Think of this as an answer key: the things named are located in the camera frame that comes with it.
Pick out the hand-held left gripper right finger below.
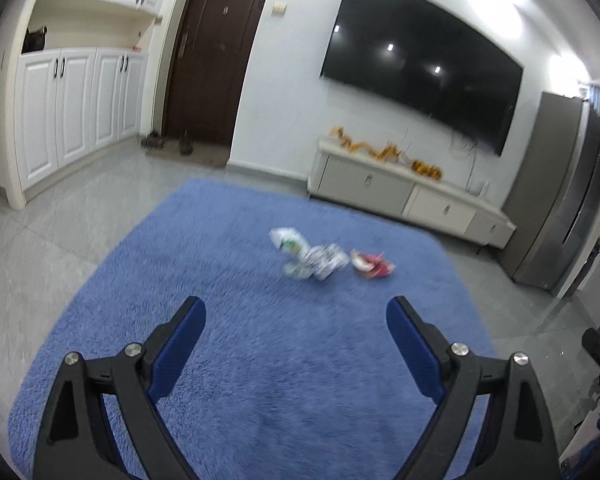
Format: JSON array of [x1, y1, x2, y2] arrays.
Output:
[[386, 296, 561, 480]]

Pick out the television cables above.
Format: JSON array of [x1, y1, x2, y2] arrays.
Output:
[[447, 127, 481, 193]]

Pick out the wall-mounted black television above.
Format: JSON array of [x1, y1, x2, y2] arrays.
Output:
[[320, 0, 525, 157]]

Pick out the white wall cabinet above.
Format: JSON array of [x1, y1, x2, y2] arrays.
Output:
[[0, 0, 191, 211]]

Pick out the black and white wrapper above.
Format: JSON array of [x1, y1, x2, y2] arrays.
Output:
[[284, 243, 351, 282]]

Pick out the white television cabinet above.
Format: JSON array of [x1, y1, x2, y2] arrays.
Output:
[[307, 135, 518, 251]]

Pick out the red snack wrapper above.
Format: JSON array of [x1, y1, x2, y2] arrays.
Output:
[[350, 250, 397, 279]]

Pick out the grey double-door refrigerator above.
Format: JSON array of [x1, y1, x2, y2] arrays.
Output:
[[497, 91, 600, 293]]

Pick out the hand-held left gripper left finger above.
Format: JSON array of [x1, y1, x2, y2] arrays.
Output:
[[32, 296, 207, 480]]

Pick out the white and green wrapper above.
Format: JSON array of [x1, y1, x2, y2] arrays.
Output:
[[270, 227, 307, 257]]

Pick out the black bag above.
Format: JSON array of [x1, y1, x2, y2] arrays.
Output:
[[21, 26, 48, 54]]

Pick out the blue fluffy rug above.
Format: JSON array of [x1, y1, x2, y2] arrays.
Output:
[[7, 177, 498, 480]]

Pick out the dark brown door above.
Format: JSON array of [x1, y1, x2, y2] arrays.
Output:
[[162, 0, 276, 148]]

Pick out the golden dragon ornament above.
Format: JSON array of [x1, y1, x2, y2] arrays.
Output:
[[330, 126, 407, 163]]

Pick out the golden tiger ornament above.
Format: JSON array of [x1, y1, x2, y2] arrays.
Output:
[[411, 159, 443, 181]]

